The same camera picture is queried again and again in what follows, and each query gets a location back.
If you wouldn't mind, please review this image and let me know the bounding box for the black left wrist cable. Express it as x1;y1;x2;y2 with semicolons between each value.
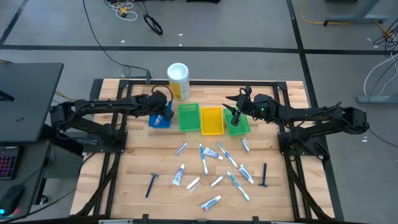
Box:
151;84;173;95

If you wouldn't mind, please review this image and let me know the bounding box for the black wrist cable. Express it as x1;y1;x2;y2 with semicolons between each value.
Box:
238;86;253;98
151;84;173;95

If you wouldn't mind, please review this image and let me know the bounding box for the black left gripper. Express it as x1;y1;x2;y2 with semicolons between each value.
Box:
143;90;175;123

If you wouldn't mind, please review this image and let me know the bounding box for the black computer mouse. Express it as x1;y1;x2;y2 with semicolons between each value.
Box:
0;184;26;218

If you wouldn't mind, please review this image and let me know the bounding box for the green plastic basket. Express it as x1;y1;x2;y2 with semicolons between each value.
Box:
177;103;202;132
223;107;251;137

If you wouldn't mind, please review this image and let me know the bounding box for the white yellow wipes canister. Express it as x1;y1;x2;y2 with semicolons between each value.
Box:
167;62;191;101

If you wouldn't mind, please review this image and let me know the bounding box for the black lower desk surface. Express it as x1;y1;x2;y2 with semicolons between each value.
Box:
0;139;52;220

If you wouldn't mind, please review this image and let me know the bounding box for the backlit keyboard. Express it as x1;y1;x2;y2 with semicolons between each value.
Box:
0;146;20;182

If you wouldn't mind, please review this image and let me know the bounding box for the white floor cable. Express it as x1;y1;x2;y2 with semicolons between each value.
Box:
363;52;398;97

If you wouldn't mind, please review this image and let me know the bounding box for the teal white toothbrush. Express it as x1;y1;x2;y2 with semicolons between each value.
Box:
226;170;251;202

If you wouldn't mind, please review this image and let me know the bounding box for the yellow floor cable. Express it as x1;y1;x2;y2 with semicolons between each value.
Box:
299;0;389;35

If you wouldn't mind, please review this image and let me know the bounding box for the coiled black cable ring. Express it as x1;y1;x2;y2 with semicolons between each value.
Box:
142;14;164;36

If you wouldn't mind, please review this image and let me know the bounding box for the dark blue disposable razor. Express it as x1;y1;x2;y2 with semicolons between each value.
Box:
258;162;269;188
144;172;160;199

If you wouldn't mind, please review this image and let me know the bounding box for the blue white toothbrush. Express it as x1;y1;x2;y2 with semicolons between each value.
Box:
216;141;239;169
198;142;209;175

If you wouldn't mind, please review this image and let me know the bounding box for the blue plastic basket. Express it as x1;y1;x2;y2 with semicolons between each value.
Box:
148;101;174;129

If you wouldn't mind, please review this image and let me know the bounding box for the black cable bundle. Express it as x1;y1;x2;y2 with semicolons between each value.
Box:
372;26;398;58

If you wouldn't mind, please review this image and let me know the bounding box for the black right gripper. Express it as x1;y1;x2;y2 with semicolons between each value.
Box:
222;92;271;128

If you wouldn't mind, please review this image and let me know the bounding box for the yellow plastic basket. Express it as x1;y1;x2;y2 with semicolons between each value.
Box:
200;106;225;136

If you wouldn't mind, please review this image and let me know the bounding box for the long black floor cable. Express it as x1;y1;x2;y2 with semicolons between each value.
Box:
81;0;150;78

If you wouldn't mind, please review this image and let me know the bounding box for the grey desk leg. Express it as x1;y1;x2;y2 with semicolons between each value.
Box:
323;0;391;26
356;94;398;104

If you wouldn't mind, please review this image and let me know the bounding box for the white blue toothpaste tube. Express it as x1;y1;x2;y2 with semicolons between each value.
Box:
200;195;223;213
172;164;186;187
236;164;255;185
203;147;224;161

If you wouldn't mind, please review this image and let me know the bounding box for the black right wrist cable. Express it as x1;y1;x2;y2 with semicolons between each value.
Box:
238;86;253;98

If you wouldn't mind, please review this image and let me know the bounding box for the black desk top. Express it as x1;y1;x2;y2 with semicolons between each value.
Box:
0;62;65;144

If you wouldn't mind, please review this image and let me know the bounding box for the white cable bundle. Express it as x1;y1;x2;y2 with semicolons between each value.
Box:
107;0;139;22

